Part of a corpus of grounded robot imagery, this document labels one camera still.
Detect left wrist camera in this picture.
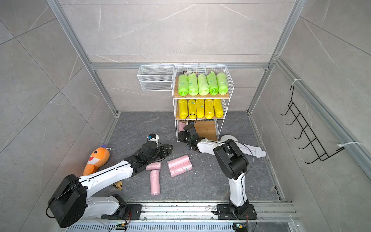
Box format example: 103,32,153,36
147,133,159,142

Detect brown patterned flat item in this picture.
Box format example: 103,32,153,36
113,181,123,190

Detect yellow roll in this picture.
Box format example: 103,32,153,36
188,99,197,119
178,99,188,119

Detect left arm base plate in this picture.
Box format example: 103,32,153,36
101,204,142,221

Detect green roll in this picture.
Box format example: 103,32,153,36
198,74,209,96
188,72,199,96
206,72,219,96
178,74,188,97

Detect green roll diagonal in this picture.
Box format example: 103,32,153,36
216,72,229,95

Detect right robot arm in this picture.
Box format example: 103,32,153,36
178,128,266,218

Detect white round paddle object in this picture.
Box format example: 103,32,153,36
219,135,267,158

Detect yellow roll diagonal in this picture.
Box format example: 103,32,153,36
196,99,205,119

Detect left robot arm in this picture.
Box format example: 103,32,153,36
46,141,174,228

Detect white wire wall basket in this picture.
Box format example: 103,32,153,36
137,65,174,91

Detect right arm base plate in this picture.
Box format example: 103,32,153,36
212,204,258,220

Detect white wire three-tier shelf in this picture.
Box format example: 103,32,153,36
172,65,235,140

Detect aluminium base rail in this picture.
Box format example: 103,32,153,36
131,202,299,222

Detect pink roll bottom upright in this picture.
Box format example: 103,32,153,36
150,170,160,196

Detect yellow roll horizontal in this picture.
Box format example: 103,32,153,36
213,99,224,118
204,99,214,119

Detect pink roll left horizontal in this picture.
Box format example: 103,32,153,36
146,162,161,171

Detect pink roll diagonal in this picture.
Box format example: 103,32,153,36
178,121,186,133

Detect pink roll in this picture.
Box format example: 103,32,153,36
170,161,193,177
167,155,189,169
150,170,160,196

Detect black wire wall hook rack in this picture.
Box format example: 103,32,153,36
280,86,345,164

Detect orange carrot plush toy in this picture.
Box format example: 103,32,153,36
83,144,110,176

